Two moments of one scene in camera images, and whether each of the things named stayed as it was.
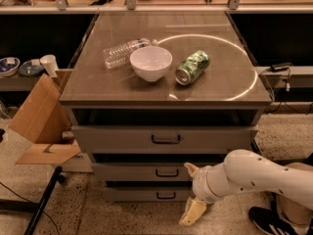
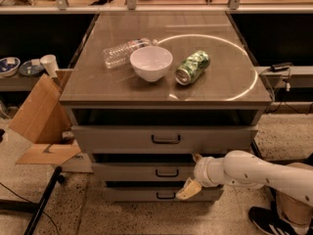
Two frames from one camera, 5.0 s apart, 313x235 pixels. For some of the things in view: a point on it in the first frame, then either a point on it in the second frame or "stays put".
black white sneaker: (269, 220) stays put
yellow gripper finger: (192, 169) -> (197, 157)
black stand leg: (57, 176) stays put
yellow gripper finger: (193, 211) -> (190, 189)
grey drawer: (141, 171) stays put
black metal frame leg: (254, 147) stays put
